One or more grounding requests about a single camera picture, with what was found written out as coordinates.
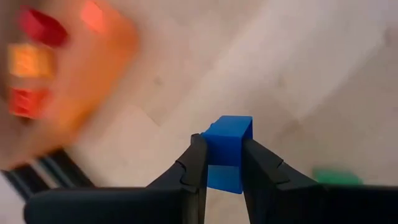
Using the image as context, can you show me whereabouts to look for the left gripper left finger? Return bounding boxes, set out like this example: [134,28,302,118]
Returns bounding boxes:
[24,133,208,224]

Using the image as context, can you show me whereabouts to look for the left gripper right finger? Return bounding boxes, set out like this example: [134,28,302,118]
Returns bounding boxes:
[241,138,398,224]

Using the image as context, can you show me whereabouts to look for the green rectangular block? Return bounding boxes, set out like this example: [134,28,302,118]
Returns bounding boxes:
[312,167,364,187]

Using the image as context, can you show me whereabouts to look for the blue square block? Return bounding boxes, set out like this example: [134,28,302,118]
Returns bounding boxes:
[201,114,254,195]

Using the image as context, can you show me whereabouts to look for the orange-red square block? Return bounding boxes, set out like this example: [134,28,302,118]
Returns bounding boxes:
[8,86,52,119]

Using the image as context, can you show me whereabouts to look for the red square block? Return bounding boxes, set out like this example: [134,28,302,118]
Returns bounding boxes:
[19,7,70,48]

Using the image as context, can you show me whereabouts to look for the orange plastic bin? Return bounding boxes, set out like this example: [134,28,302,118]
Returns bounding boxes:
[0,0,139,170]

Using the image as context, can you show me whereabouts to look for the black aluminium table frame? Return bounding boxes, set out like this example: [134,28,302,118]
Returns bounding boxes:
[0,148,96,200]

